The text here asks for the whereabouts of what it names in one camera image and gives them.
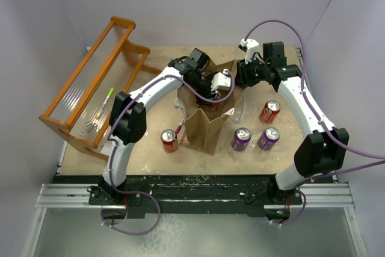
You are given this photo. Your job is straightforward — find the purple soda can front right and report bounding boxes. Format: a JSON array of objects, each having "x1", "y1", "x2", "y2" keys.
[{"x1": 257, "y1": 127, "x2": 280, "y2": 150}]

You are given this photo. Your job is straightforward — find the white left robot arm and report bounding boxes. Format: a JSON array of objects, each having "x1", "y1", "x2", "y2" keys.
[{"x1": 98, "y1": 48, "x2": 219, "y2": 204}]

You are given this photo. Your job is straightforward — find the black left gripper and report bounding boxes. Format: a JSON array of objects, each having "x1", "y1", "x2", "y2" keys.
[{"x1": 187, "y1": 72, "x2": 220, "y2": 107}]

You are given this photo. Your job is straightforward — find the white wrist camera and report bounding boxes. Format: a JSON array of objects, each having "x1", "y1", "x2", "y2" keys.
[
  {"x1": 211, "y1": 69, "x2": 232, "y2": 91},
  {"x1": 238, "y1": 39, "x2": 259, "y2": 64}
]

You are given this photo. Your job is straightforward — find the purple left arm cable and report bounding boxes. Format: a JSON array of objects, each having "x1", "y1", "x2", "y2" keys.
[{"x1": 100, "y1": 69, "x2": 236, "y2": 235}]

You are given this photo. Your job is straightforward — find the small purple marker pen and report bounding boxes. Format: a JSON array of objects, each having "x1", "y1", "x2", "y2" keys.
[{"x1": 175, "y1": 121, "x2": 184, "y2": 134}]

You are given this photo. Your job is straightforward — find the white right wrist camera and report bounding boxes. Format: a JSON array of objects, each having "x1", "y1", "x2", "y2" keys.
[{"x1": 238, "y1": 39, "x2": 259, "y2": 64}]

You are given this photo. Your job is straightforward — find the purple soda can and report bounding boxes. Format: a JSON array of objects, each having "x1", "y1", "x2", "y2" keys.
[
  {"x1": 257, "y1": 127, "x2": 280, "y2": 150},
  {"x1": 231, "y1": 128, "x2": 251, "y2": 152}
]

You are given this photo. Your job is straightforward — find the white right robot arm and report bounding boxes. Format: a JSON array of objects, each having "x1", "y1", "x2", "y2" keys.
[{"x1": 235, "y1": 39, "x2": 349, "y2": 203}]

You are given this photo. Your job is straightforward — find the brown canvas tote bag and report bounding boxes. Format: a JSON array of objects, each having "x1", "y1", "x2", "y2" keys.
[{"x1": 173, "y1": 57, "x2": 249, "y2": 156}]

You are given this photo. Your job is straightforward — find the green marker pen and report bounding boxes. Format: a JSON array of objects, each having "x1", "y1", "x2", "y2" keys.
[{"x1": 95, "y1": 88, "x2": 114, "y2": 120}]

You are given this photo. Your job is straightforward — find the red cola can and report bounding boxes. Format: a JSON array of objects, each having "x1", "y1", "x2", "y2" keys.
[
  {"x1": 160, "y1": 129, "x2": 178, "y2": 153},
  {"x1": 259, "y1": 100, "x2": 280, "y2": 123},
  {"x1": 206, "y1": 103, "x2": 219, "y2": 112}
]

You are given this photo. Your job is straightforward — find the orange wooden framed tray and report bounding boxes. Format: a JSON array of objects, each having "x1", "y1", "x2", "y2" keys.
[{"x1": 39, "y1": 16, "x2": 161, "y2": 161}]

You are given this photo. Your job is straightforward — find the aluminium front rail frame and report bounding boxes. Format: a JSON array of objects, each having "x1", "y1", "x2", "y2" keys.
[{"x1": 23, "y1": 184, "x2": 368, "y2": 256}]

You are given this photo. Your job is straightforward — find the small grey metal clips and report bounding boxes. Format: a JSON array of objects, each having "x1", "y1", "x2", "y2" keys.
[{"x1": 79, "y1": 120, "x2": 99, "y2": 137}]

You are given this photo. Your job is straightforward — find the purple soda can front left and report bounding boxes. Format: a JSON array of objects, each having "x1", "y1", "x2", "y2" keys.
[{"x1": 231, "y1": 128, "x2": 251, "y2": 152}]

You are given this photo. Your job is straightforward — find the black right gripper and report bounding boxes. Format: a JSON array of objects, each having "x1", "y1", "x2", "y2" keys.
[{"x1": 234, "y1": 55, "x2": 271, "y2": 88}]

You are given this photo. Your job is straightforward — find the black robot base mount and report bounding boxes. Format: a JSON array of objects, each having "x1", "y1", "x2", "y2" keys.
[{"x1": 52, "y1": 174, "x2": 334, "y2": 220}]

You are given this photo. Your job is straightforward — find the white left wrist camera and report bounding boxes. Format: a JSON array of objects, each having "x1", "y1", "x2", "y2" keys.
[{"x1": 211, "y1": 69, "x2": 232, "y2": 91}]

